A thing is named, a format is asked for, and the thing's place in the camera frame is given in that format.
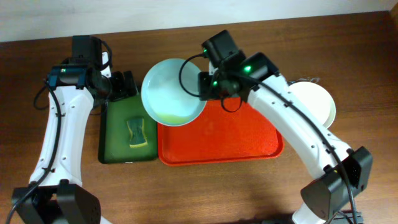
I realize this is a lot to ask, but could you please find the light blue plate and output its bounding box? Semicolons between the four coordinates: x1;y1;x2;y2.
141;58;206;126

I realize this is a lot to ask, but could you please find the yellow green scrub sponge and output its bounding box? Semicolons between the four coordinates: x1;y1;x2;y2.
126;117;147;148

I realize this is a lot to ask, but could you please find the white plate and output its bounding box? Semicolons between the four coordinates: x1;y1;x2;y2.
289;82;333;125

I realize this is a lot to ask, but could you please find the pale green plate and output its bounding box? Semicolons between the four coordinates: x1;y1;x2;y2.
323;99;336;128

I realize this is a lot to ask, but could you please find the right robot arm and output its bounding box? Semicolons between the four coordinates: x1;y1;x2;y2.
198;30;373;223

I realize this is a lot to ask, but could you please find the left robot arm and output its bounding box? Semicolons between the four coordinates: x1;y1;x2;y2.
6;35;138;223

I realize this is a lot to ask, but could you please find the red plastic tray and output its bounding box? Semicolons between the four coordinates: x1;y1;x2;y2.
157;98;284;166

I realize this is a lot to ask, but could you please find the dark green tray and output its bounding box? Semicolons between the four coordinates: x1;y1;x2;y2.
98;95;158;164

